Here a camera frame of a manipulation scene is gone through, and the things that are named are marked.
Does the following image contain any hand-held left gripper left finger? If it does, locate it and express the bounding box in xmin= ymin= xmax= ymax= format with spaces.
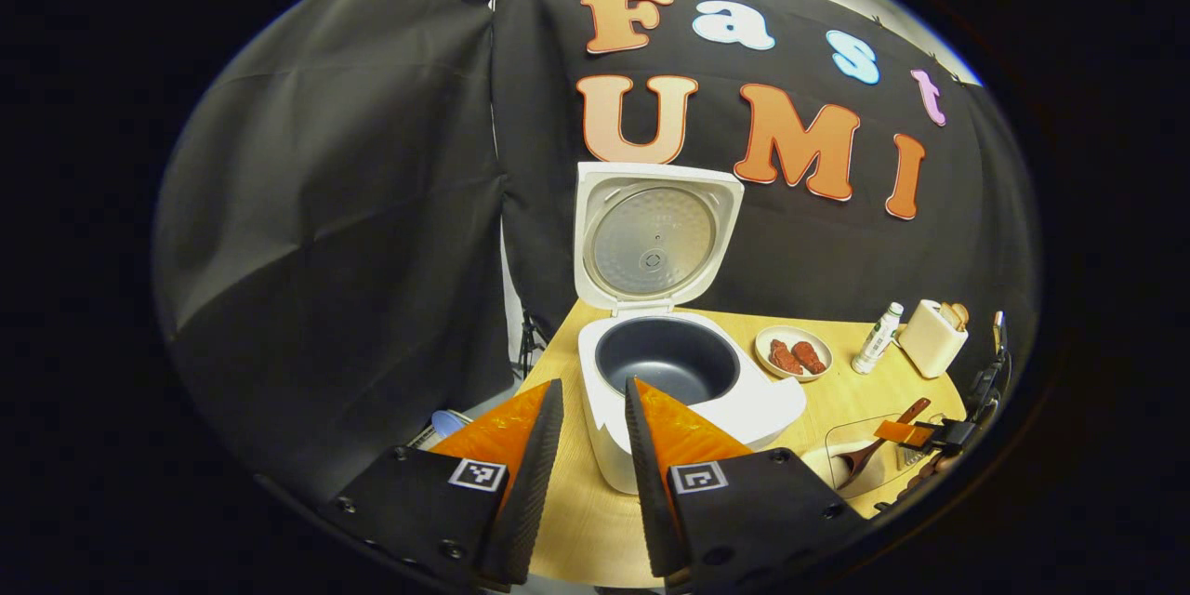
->
xmin=321 ymin=378 xmax=566 ymax=588

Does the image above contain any black tripod stand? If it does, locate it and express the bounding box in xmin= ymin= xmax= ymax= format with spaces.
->
xmin=516 ymin=309 xmax=549 ymax=382

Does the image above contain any white chopstick holder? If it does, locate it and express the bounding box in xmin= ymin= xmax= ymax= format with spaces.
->
xmin=897 ymin=299 xmax=970 ymax=379

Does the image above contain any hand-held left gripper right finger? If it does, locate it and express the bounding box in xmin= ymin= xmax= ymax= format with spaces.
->
xmin=623 ymin=377 xmax=866 ymax=588

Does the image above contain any white round plate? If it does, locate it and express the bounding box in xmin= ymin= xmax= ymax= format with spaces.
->
xmin=755 ymin=325 xmax=834 ymax=383

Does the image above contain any clear plastic container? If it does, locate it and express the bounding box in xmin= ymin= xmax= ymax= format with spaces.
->
xmin=801 ymin=412 xmax=932 ymax=496

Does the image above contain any brown wooden spoon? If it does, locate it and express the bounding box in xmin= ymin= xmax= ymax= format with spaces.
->
xmin=835 ymin=397 xmax=932 ymax=491

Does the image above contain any white rice cooker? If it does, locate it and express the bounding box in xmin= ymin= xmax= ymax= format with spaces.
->
xmin=574 ymin=161 xmax=808 ymax=496

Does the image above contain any white bottle with green label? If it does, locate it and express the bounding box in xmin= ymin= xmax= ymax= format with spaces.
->
xmin=852 ymin=301 xmax=905 ymax=375

